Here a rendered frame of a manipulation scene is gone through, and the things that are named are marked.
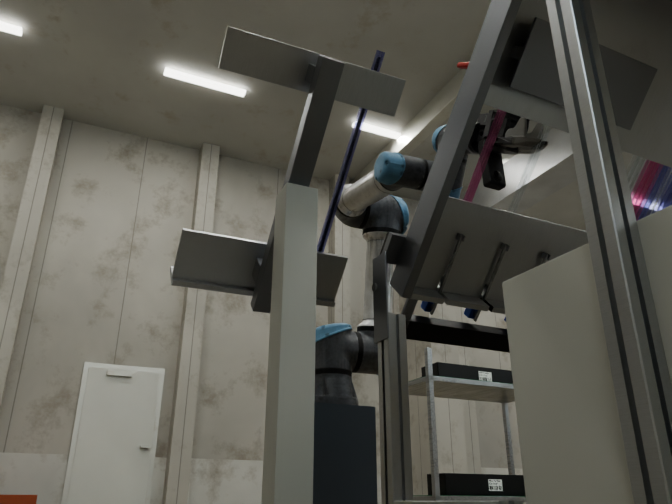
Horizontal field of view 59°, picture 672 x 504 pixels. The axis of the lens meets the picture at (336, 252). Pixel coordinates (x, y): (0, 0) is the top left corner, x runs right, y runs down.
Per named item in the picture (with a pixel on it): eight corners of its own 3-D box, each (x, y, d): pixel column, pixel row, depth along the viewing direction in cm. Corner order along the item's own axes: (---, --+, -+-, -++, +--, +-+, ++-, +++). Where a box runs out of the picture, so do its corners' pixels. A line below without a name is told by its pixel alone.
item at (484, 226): (407, 287, 116) (400, 280, 119) (641, 328, 143) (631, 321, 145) (440, 196, 111) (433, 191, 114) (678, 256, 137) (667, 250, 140)
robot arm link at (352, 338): (303, 374, 168) (304, 328, 173) (347, 378, 172) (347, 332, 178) (317, 366, 158) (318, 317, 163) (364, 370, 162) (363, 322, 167)
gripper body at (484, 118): (505, 107, 123) (471, 111, 134) (495, 148, 123) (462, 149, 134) (533, 117, 126) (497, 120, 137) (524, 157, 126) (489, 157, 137)
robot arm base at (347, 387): (294, 410, 164) (295, 374, 168) (343, 413, 170) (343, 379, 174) (315, 403, 152) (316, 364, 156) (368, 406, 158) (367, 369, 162)
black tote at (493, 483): (446, 495, 315) (444, 473, 319) (427, 495, 329) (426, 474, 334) (529, 496, 338) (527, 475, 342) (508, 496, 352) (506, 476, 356)
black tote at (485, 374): (439, 381, 338) (437, 361, 342) (422, 386, 352) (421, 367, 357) (517, 389, 361) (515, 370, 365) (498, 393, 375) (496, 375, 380)
